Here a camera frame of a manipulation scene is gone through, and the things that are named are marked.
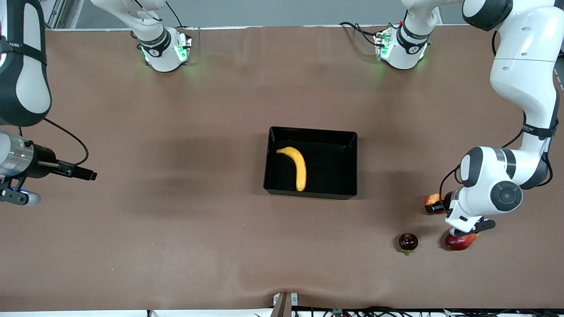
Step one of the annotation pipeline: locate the red yellow apple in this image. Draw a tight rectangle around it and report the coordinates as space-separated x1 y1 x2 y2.
424 193 445 215

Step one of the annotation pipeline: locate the black plastic box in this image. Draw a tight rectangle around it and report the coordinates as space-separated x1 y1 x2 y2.
263 126 358 200

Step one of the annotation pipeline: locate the yellow banana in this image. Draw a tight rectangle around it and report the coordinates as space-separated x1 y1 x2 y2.
276 147 307 192

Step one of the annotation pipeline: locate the red yellow mango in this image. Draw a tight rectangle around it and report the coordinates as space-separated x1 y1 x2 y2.
445 232 479 251

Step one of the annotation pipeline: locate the dark purple mangosteen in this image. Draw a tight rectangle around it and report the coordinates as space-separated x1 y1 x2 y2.
398 233 419 256

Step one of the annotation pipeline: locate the table cover mat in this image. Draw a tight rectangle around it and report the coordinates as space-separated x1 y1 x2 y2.
0 24 564 311

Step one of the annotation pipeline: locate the black left arm wrist cable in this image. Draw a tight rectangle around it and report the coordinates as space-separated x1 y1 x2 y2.
439 31 561 207

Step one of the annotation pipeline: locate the black arm wrist cable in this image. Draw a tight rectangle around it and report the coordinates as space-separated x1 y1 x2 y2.
18 117 89 167
439 31 561 207

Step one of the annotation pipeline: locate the black right arm wrist cable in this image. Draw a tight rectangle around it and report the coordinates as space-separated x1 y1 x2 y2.
18 117 89 167

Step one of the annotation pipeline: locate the aluminium frame profile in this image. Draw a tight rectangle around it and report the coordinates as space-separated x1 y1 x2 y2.
44 0 71 30

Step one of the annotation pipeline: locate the black right arm base cable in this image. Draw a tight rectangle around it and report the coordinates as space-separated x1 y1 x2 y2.
165 0 201 49

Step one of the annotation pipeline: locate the black arm base cable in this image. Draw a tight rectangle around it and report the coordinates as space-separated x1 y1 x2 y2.
339 21 380 47
165 0 201 49

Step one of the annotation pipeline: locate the metal camera post bracket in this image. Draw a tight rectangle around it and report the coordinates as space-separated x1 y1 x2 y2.
272 292 299 317

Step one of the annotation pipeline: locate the black left arm base cable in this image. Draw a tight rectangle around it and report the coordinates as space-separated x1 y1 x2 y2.
339 21 380 47

